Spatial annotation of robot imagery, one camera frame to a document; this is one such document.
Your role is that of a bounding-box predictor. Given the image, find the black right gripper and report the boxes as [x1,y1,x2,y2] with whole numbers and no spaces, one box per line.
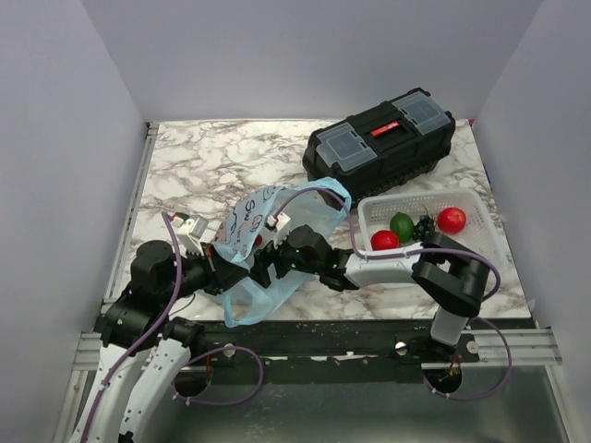
[248,227,321,289]

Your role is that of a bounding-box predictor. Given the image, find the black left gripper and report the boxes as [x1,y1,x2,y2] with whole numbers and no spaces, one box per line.
[161,241,251,305]

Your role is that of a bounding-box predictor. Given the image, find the light blue plastic bag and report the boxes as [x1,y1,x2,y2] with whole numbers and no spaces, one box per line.
[212,178,352,328]

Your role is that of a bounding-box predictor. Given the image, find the red fruit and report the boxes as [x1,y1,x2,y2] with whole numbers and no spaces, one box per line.
[370,230,400,251]

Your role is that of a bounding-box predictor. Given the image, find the green fake fruit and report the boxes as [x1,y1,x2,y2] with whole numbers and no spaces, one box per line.
[390,212,415,244]

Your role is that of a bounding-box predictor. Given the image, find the dark fake grapes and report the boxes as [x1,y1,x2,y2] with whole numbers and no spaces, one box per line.
[413,209,436,242]

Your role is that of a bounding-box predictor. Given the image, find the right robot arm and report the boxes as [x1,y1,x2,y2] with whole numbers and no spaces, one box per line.
[249,225,492,362]

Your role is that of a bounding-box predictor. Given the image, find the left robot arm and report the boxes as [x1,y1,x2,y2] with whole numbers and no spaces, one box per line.
[70,240,247,442]

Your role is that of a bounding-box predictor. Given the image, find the red fake apple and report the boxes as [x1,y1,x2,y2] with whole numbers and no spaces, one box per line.
[437,207,467,234]

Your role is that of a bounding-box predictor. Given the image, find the black plastic toolbox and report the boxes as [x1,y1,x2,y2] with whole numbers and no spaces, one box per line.
[302,88,456,207]

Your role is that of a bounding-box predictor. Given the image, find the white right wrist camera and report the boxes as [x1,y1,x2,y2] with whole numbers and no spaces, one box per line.
[266,212,291,249]

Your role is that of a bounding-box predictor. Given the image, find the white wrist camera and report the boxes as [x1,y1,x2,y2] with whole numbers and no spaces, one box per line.
[266,212,291,249]
[172,212,209,256]

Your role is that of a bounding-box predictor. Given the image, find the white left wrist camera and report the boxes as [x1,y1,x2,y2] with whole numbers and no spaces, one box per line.
[172,212,209,256]

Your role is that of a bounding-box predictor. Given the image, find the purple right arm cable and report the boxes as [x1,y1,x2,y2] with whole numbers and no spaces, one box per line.
[271,185,513,401]

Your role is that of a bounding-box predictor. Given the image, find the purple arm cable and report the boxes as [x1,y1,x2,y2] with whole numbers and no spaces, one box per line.
[80,210,267,443]
[271,185,513,401]

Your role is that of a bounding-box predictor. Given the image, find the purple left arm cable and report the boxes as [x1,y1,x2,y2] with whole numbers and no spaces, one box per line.
[80,210,267,443]

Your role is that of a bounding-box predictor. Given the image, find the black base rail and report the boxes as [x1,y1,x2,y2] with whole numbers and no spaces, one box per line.
[172,320,478,391]

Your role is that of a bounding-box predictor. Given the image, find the aluminium frame rail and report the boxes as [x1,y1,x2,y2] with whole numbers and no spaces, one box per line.
[68,122,161,373]

